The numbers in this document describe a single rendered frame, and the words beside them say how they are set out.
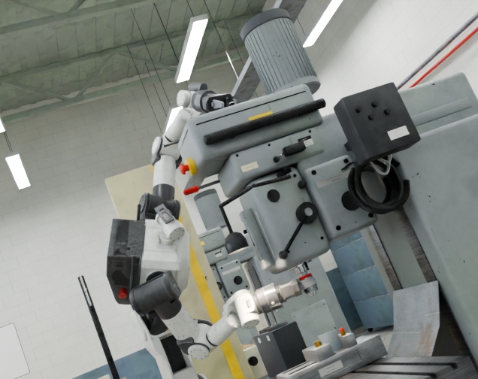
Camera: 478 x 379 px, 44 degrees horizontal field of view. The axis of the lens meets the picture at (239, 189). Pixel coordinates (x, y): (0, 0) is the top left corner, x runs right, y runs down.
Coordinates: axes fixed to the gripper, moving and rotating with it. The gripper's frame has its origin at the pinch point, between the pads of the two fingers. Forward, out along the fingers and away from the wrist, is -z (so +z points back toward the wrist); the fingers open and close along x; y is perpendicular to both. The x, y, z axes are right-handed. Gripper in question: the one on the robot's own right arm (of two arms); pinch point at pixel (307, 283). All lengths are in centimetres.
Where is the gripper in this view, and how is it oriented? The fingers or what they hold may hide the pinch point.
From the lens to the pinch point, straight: 207.5
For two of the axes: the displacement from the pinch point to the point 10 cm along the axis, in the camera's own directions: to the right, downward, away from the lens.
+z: -9.2, 3.8, 0.6
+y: 3.7, 9.1, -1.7
